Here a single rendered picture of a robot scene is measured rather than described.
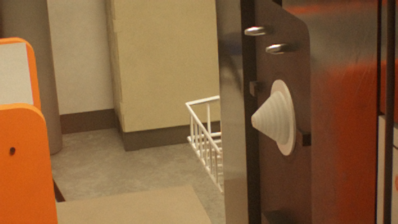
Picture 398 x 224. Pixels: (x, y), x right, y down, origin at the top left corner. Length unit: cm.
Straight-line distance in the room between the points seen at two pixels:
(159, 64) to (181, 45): 13
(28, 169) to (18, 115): 7
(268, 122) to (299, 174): 5
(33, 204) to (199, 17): 284
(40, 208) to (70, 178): 270
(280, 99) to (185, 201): 106
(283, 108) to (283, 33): 6
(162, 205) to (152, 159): 214
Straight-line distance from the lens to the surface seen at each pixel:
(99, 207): 175
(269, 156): 77
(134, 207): 174
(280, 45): 66
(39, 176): 105
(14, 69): 120
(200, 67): 390
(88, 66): 420
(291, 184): 71
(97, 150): 403
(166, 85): 389
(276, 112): 69
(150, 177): 369
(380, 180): 51
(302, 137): 64
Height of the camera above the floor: 144
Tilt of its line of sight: 19 degrees down
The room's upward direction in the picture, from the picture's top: 3 degrees counter-clockwise
